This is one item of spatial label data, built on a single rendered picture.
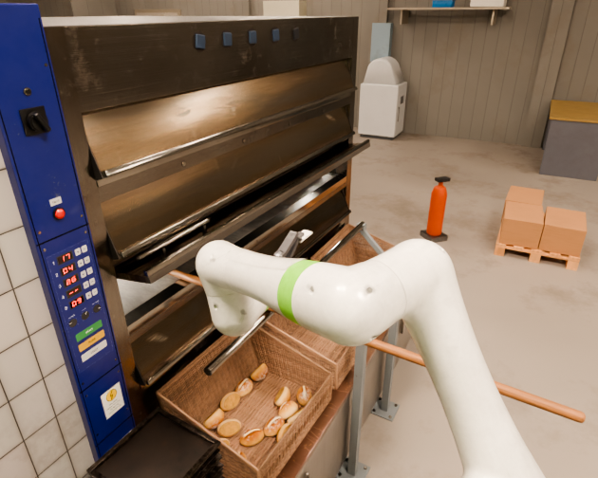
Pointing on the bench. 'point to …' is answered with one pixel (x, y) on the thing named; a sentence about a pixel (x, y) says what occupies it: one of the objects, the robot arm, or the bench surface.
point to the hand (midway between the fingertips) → (306, 253)
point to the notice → (112, 400)
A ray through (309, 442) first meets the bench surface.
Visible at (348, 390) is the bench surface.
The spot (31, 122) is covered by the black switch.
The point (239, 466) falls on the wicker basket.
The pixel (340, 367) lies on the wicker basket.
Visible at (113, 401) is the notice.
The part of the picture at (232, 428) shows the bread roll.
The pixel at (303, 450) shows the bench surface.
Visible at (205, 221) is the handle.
